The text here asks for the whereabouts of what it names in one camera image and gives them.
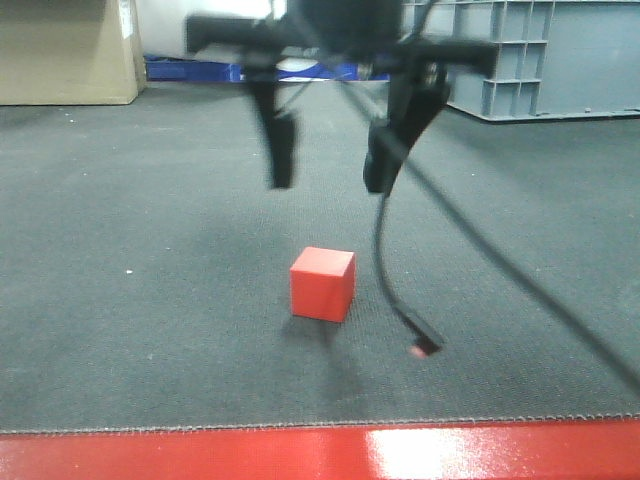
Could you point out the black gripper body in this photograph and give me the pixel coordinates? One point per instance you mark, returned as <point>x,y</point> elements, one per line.
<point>337,32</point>

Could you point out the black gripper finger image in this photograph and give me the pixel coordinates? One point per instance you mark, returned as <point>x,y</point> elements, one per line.
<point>279,129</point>
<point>415,98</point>

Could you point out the red magnetic cube block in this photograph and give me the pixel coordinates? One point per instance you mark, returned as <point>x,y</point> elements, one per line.
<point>322,284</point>

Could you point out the blue plastic bin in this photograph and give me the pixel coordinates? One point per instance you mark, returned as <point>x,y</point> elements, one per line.
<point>170,69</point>

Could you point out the grey plastic crate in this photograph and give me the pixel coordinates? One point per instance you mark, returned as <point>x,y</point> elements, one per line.
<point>556,59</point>

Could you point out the brown cardboard box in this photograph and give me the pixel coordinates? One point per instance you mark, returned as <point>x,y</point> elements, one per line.
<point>70,53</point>

